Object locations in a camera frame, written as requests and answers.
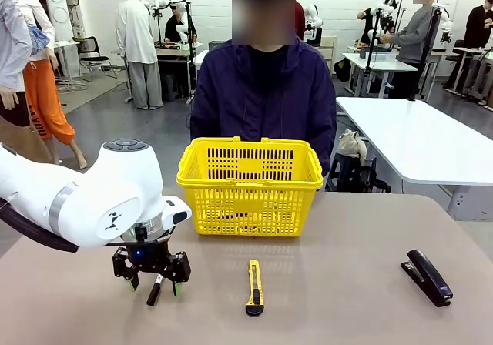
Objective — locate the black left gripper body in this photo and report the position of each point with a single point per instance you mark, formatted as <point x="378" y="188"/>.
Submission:
<point x="148" y="256"/>

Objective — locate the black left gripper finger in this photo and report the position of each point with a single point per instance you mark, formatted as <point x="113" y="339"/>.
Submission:
<point x="180" y="268"/>
<point x="123" y="266"/>

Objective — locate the white marker with black cap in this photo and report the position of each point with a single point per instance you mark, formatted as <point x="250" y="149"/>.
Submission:
<point x="153" y="295"/>

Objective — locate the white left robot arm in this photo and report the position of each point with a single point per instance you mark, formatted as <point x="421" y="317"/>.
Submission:
<point x="115" y="183"/>

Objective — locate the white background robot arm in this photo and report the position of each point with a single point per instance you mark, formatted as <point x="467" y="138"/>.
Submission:
<point x="387" y="8"/>
<point x="312" y="14"/>
<point x="163" y="2"/>

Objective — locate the yellow plastic shopping basket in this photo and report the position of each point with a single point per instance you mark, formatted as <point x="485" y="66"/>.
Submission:
<point x="250" y="206"/>

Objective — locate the seated person in purple jacket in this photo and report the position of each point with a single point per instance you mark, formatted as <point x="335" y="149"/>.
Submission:
<point x="262" y="98"/>

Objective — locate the person in white coat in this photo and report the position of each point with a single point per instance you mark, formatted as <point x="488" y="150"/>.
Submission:
<point x="135" y="33"/>

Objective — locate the seated person in black clothes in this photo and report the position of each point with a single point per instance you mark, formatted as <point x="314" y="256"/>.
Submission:
<point x="173" y="25"/>

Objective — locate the person in dark red top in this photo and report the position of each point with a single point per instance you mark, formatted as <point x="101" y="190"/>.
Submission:
<point x="299" y="17"/>

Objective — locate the person in black t-shirt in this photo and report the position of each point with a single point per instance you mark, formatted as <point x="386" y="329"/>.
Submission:
<point x="366" y="25"/>

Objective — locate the person in grey hoodie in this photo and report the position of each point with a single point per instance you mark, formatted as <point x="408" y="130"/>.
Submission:
<point x="416" y="33"/>

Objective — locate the standing person in black outfit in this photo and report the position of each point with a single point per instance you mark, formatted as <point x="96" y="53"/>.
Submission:
<point x="477" y="21"/>

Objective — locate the yellow black utility knife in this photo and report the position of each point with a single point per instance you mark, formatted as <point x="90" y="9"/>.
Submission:
<point x="255" y="287"/>

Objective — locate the brown wooden board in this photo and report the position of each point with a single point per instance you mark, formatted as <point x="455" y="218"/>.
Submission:
<point x="19" y="141"/>

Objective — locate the mannequin in orange pants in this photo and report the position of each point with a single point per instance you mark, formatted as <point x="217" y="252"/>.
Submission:
<point x="42" y="98"/>

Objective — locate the black stool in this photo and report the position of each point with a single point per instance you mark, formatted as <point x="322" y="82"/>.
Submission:
<point x="346" y="171"/>

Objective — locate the background work table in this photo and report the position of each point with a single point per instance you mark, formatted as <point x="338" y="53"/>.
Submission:
<point x="173" y="51"/>

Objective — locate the beige cloth bag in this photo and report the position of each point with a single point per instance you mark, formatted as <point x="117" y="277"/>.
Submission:
<point x="350" y="141"/>

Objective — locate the black office chair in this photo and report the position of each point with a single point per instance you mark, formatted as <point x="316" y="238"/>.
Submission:
<point x="86" y="48"/>

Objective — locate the white desk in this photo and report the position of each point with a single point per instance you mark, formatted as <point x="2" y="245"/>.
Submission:
<point x="65" y="44"/>

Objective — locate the mannequin in striped shirt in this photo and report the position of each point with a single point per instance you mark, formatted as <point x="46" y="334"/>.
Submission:
<point x="11" y="52"/>

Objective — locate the black stapler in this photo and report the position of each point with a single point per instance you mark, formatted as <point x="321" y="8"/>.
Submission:
<point x="427" y="275"/>

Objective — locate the black bag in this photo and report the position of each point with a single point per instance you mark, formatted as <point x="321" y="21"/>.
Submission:
<point x="343" y="69"/>

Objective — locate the beige drawer cabinet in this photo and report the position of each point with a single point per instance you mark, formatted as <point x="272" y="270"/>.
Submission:
<point x="328" y="52"/>

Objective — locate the large white table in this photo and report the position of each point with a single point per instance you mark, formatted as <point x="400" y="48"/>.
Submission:
<point x="423" y="137"/>

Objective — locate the small white table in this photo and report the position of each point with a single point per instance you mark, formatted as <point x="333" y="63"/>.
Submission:
<point x="381" y="62"/>

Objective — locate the grey background desk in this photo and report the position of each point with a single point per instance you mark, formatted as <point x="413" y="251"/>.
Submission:
<point x="468" y="50"/>

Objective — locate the black camera pole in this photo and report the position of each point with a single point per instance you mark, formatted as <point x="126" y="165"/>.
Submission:
<point x="190" y="71"/>

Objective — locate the black camera tripod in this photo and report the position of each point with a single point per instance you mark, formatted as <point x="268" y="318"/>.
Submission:
<point x="425" y="52"/>
<point x="370" y="60"/>

